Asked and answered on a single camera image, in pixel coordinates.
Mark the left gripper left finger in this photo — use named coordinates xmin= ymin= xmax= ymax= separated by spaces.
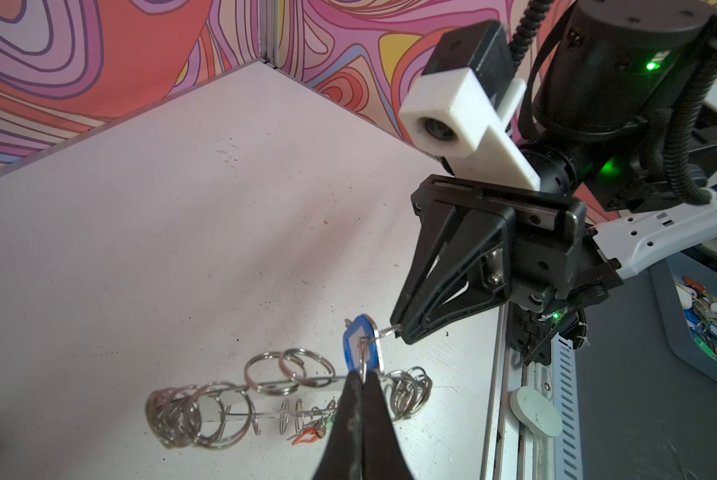
xmin=312 ymin=371 xmax=364 ymax=480

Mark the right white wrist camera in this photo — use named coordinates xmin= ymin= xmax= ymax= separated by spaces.
xmin=397 ymin=20 xmax=542 ymax=192

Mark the white oval puck on rail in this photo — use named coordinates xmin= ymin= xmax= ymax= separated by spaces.
xmin=509 ymin=386 xmax=563 ymax=438

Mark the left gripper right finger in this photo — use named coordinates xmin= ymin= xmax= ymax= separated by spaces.
xmin=362 ymin=371 xmax=413 ymax=480

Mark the grey bin of key tags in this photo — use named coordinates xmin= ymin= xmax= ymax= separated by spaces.
xmin=649 ymin=247 xmax=717 ymax=383

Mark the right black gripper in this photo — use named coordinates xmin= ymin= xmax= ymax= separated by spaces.
xmin=390 ymin=175 xmax=623 ymax=345

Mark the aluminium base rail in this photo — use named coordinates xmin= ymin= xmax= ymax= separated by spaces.
xmin=479 ymin=306 xmax=584 ymax=479

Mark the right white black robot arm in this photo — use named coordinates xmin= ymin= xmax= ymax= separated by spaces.
xmin=390 ymin=1 xmax=717 ymax=344

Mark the metal disc key ring holder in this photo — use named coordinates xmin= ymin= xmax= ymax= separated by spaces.
xmin=144 ymin=346 xmax=434 ymax=451

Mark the red key tag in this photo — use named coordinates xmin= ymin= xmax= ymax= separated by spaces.
xmin=290 ymin=426 xmax=326 ymax=445

